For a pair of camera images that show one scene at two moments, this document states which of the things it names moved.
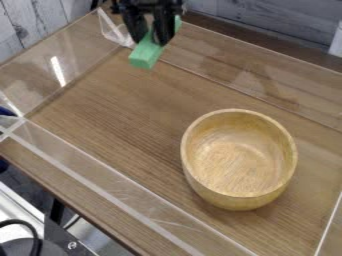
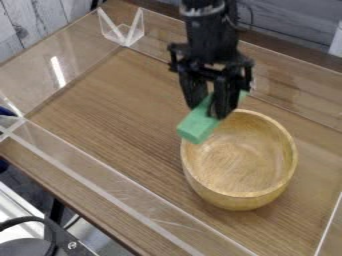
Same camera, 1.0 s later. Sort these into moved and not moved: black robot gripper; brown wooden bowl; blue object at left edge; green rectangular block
Moved: black robot gripper; green rectangular block
Not moved: brown wooden bowl; blue object at left edge
